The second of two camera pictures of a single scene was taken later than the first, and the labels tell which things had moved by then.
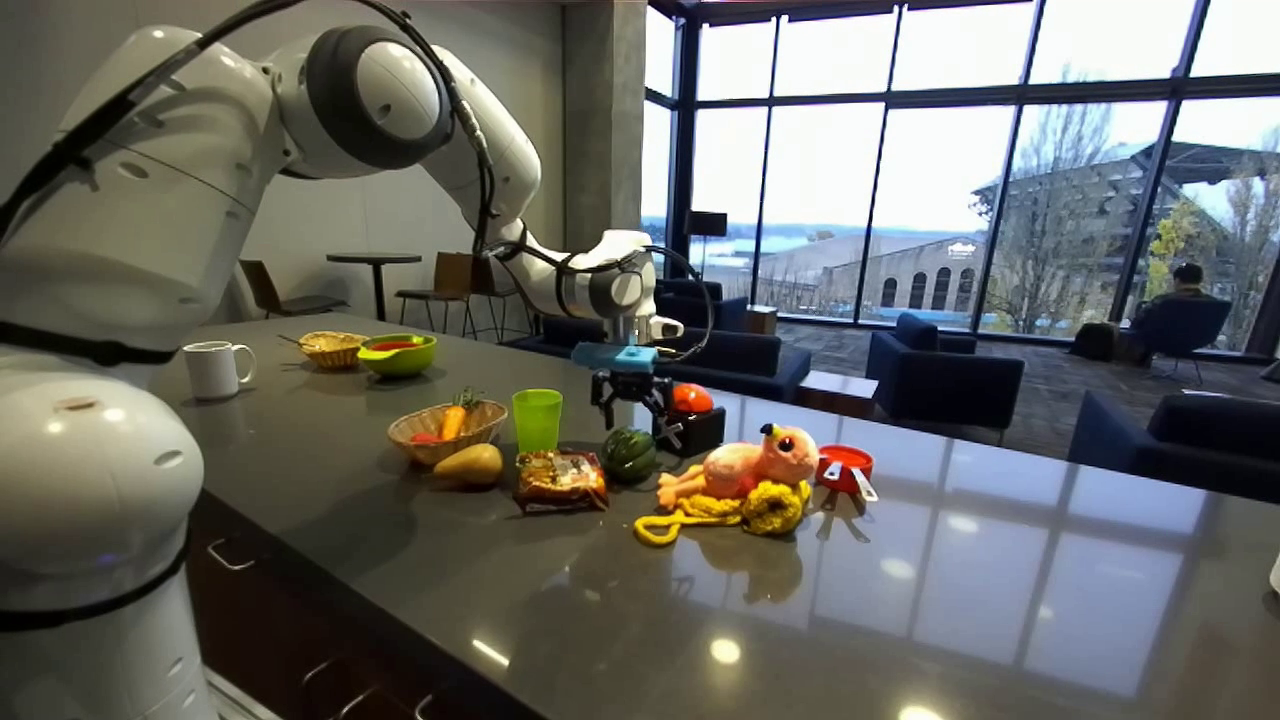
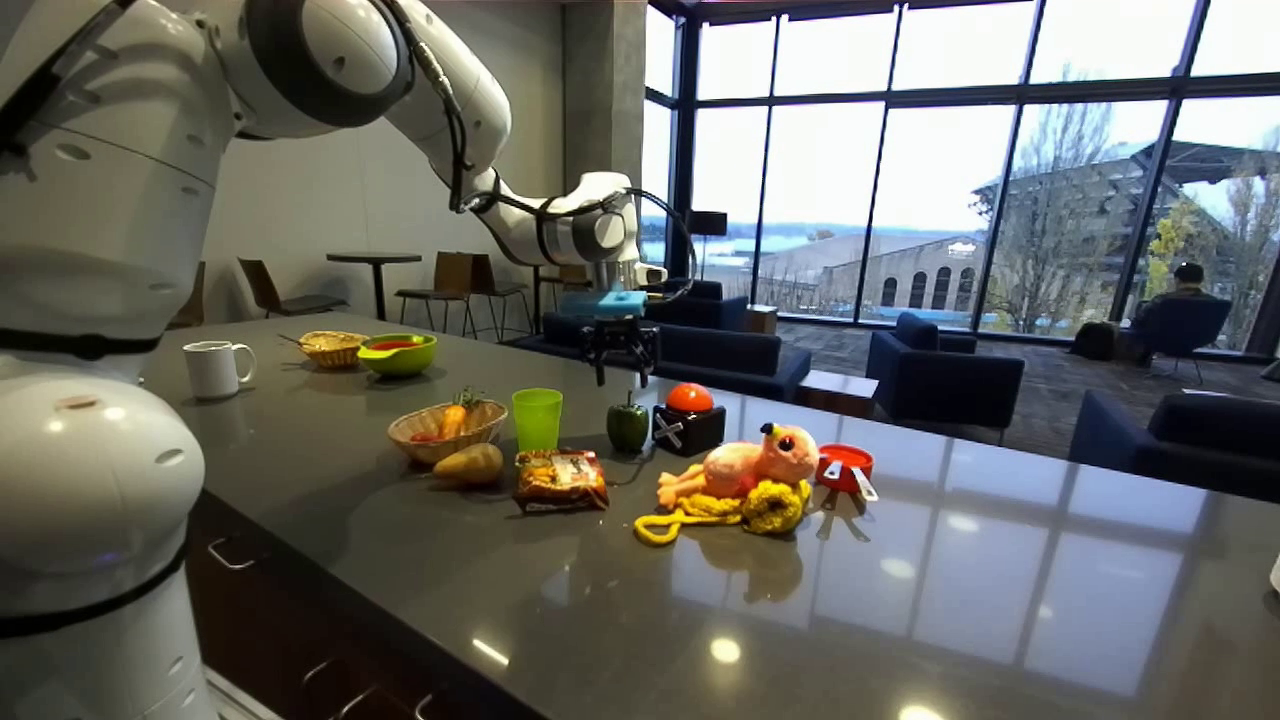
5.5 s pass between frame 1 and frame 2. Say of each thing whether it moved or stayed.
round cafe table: stayed
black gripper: moved
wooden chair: stayed
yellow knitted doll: stayed
